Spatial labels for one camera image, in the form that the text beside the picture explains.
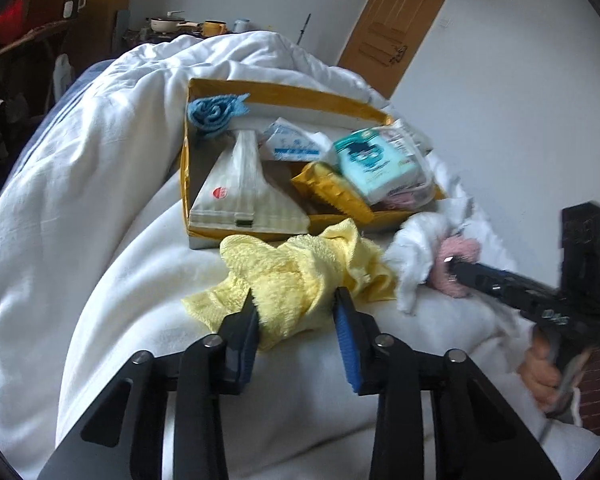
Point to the yellow mug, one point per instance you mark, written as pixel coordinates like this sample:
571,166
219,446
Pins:
212,28

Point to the blue striped bedsheet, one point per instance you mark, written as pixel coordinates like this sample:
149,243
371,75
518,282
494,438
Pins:
47,120

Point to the red bag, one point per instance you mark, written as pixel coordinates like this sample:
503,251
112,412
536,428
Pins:
11,20

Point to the striped tissue pack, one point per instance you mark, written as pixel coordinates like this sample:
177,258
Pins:
240,185

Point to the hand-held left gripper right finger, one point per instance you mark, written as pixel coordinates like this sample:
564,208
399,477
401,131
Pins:
347,345

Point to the yellow towel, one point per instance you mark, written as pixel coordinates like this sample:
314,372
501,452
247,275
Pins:
290,270

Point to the clear plastic packet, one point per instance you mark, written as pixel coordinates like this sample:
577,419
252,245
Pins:
407,137

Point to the yellow snack packet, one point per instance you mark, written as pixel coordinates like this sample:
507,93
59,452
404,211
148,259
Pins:
330,190

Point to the white duvet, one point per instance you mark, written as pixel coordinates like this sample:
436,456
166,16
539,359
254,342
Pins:
105,185

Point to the yellow cardboard box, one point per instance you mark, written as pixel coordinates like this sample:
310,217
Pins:
280,92

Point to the teal wipes pack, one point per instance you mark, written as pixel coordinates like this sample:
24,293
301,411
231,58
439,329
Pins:
375,165

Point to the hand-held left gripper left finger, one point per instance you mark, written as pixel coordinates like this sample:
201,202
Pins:
247,330

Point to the white black appliance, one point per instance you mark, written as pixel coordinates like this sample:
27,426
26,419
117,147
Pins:
75,4

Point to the wooden door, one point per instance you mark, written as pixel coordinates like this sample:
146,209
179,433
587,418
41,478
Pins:
395,15

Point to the cream cooking pot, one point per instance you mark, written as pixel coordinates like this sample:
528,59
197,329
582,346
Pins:
167,24

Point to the white blue packet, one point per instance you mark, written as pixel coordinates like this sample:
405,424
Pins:
292,142

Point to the pink item in clear bag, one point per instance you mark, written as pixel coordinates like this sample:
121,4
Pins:
410,200

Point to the light blue cup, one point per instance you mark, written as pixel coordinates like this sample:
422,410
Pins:
241,26

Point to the black rod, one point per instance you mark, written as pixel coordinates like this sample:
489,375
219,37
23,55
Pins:
302,29

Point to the pink fuzzy scrunchie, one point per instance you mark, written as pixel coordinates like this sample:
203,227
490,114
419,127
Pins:
462,250

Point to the person's right hand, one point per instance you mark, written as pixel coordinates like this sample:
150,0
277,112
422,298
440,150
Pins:
540,375

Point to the grey board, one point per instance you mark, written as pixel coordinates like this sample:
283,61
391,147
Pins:
122,32

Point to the white cloth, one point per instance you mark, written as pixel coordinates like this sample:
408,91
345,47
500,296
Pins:
415,250

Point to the dark side table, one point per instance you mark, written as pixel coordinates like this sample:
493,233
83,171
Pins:
140,40

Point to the wooden desk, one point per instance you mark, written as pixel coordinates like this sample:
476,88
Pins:
25,37

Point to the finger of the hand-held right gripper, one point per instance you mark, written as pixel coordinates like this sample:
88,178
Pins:
500,282

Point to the blue cloth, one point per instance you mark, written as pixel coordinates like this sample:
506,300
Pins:
212,112

